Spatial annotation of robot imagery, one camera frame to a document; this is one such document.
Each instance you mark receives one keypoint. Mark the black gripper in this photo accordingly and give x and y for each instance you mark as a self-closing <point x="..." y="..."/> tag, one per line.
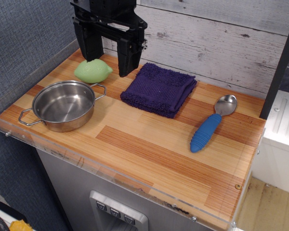
<point x="114" y="20"/>

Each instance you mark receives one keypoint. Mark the purple cloth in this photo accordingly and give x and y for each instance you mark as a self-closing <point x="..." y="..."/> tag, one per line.
<point x="158" y="90"/>

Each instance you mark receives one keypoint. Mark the green plastic lemon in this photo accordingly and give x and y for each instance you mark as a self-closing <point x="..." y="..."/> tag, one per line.
<point x="94" y="71"/>

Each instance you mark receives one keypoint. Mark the clear acrylic table guard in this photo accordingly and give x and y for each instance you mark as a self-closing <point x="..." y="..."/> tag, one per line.
<point x="141" y="151"/>

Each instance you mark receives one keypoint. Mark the silver toy fridge cabinet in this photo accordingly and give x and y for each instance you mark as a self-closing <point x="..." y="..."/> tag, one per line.
<point x="73" y="185"/>

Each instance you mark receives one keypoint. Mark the grey dispenser button panel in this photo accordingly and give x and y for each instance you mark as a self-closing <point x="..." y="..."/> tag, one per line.
<point x="111" y="215"/>

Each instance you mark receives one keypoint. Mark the yellow object bottom corner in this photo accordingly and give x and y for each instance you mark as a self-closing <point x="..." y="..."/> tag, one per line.
<point x="20" y="225"/>

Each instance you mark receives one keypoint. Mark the silver pot with handles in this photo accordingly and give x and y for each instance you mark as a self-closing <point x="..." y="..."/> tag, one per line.
<point x="66" y="105"/>

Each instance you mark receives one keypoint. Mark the blue handled metal spoon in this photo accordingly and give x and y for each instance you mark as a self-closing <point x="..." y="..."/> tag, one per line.
<point x="225" y="106"/>

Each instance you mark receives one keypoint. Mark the black vertical post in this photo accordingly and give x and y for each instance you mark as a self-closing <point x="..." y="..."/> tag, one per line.
<point x="276" y="81"/>

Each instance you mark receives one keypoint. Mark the white aluminium rail box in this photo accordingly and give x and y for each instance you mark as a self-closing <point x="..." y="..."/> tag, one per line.
<point x="271" y="161"/>

